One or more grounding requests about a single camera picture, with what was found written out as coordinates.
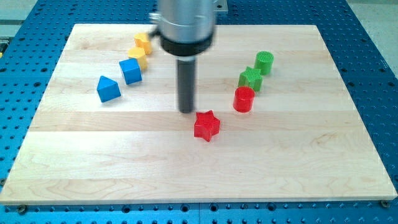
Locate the green star block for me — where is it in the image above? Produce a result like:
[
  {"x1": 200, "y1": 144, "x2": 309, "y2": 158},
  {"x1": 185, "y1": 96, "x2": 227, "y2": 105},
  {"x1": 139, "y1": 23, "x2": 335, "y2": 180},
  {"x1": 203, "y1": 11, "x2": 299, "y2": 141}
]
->
[{"x1": 238, "y1": 67, "x2": 263, "y2": 92}]

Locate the green cylinder block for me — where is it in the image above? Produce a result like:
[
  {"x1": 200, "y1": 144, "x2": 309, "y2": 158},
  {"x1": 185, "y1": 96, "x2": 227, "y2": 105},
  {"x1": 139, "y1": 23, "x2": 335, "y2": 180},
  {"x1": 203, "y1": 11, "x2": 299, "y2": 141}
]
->
[{"x1": 254, "y1": 51, "x2": 274, "y2": 75}]

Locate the yellow hexagon block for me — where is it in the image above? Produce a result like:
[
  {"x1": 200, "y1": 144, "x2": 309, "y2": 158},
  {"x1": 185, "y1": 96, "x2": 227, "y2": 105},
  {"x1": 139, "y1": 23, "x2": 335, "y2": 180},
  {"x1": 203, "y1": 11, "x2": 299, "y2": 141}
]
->
[{"x1": 127, "y1": 47, "x2": 148, "y2": 70}]

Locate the light wooden board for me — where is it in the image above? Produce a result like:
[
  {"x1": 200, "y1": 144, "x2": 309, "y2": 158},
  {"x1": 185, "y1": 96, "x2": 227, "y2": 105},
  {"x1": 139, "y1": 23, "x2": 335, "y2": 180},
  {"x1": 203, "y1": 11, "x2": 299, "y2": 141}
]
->
[{"x1": 1, "y1": 24, "x2": 397, "y2": 205}]

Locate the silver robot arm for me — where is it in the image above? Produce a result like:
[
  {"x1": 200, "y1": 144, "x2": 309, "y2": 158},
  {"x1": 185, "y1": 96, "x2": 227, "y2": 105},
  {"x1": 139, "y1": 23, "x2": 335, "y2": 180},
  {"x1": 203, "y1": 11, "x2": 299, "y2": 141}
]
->
[{"x1": 149, "y1": 0, "x2": 226, "y2": 113}]

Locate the red cylinder block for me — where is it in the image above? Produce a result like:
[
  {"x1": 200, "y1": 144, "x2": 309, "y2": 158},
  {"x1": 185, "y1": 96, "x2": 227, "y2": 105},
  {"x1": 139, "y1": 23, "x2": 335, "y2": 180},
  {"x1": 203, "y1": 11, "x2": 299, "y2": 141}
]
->
[{"x1": 233, "y1": 86, "x2": 255, "y2": 113}]

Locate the blue cube block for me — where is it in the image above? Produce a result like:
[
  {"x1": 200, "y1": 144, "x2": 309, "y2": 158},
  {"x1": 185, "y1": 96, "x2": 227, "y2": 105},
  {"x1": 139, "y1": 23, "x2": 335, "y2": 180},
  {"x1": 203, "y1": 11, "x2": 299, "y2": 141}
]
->
[{"x1": 119, "y1": 58, "x2": 142, "y2": 85}]

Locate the red star block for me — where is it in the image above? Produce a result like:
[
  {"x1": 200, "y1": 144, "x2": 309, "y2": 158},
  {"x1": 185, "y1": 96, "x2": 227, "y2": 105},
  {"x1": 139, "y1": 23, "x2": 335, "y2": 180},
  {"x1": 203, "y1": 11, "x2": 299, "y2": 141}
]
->
[{"x1": 194, "y1": 110, "x2": 221, "y2": 142}]

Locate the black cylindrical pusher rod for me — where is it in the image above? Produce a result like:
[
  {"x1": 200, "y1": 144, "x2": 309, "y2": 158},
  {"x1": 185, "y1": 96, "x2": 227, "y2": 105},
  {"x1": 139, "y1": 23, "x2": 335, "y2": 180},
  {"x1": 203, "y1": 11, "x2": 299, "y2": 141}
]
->
[{"x1": 177, "y1": 56, "x2": 196, "y2": 113}]

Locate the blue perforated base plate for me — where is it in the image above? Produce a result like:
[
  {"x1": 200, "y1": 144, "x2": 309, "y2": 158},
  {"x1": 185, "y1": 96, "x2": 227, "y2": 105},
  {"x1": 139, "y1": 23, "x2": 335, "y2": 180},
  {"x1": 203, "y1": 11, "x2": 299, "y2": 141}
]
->
[{"x1": 1, "y1": 0, "x2": 397, "y2": 223}]

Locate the yellow heart block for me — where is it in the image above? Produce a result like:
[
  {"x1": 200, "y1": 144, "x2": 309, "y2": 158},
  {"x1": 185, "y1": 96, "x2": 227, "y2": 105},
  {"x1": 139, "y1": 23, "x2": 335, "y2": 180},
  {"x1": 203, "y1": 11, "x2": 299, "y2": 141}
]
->
[{"x1": 134, "y1": 32, "x2": 152, "y2": 55}]

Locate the blue triangle block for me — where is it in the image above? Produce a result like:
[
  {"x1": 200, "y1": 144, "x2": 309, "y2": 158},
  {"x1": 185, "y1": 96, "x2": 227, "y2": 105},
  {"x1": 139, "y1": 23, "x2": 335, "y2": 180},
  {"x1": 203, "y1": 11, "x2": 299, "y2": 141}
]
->
[{"x1": 96, "y1": 76, "x2": 121, "y2": 103}]

